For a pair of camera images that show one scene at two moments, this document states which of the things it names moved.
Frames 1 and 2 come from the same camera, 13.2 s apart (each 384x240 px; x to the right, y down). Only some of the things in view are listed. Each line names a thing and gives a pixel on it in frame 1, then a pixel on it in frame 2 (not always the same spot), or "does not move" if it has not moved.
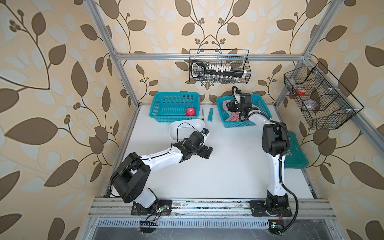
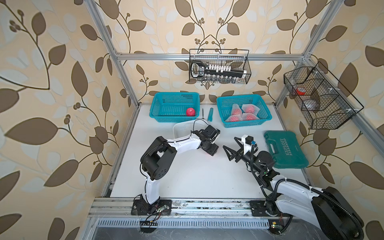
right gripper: x=231 y=106 to x=240 y=155
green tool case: x=295 y=157 does not move
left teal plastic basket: x=166 y=107 does not move
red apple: x=190 y=112 does not move
